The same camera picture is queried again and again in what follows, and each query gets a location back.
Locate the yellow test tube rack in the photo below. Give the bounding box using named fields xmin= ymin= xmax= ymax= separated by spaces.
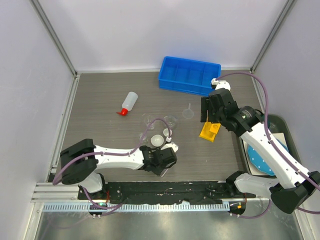
xmin=199 ymin=122 xmax=221 ymax=143

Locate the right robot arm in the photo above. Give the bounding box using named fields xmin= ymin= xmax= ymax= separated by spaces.
xmin=200 ymin=88 xmax=320 ymax=214

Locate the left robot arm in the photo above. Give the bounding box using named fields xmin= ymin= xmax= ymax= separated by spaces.
xmin=52 ymin=138 xmax=179 ymax=200

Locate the white evaporating dish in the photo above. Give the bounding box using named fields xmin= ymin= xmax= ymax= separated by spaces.
xmin=150 ymin=134 xmax=164 ymax=148

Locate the clear plastic funnel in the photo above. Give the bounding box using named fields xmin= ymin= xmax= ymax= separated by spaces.
xmin=182 ymin=103 xmax=195 ymax=119

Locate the blue plastic divided bin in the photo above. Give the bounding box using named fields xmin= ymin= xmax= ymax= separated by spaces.
xmin=158 ymin=56 xmax=222 ymax=96

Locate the small white crucible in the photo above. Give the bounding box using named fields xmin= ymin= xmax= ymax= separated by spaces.
xmin=163 ymin=128 xmax=173 ymax=137

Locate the small glass bottle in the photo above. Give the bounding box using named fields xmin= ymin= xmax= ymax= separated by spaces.
xmin=139 ymin=133 xmax=148 ymax=144

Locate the round glass flask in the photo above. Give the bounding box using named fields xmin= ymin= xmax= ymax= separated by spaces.
xmin=163 ymin=115 xmax=178 ymax=130

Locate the glass beaker with spout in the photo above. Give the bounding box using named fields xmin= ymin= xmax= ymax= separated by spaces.
xmin=144 ymin=115 xmax=155 ymax=131

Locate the dark green tray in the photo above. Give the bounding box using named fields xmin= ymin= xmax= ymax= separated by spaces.
xmin=237 ymin=114 xmax=301 ymax=179

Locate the white squeeze bottle red cap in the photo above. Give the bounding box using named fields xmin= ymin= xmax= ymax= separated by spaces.
xmin=117 ymin=91 xmax=138 ymax=116

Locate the blue round plate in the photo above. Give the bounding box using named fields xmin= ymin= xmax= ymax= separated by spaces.
xmin=243 ymin=141 xmax=276 ymax=178

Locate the white square board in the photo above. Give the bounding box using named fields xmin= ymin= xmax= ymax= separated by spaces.
xmin=241 ymin=131 xmax=291 ymax=177

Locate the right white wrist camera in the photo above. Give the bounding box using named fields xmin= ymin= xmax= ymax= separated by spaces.
xmin=211 ymin=78 xmax=231 ymax=91

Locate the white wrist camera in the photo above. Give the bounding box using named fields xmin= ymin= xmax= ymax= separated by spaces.
xmin=160 ymin=137 xmax=179 ymax=153
xmin=211 ymin=78 xmax=231 ymax=91

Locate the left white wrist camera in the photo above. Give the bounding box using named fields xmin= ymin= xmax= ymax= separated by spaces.
xmin=160 ymin=137 xmax=179 ymax=153

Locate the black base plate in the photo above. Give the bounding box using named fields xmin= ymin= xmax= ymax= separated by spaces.
xmin=89 ymin=181 xmax=256 ymax=205

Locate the teal object with black cord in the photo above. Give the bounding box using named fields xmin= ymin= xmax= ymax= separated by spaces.
xmin=267 ymin=121 xmax=276 ymax=130

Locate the white slotted cable duct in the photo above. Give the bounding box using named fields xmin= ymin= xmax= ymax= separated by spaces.
xmin=42 ymin=201 xmax=230 ymax=213

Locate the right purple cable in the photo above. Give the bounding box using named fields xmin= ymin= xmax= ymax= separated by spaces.
xmin=216 ymin=71 xmax=320 ymax=219

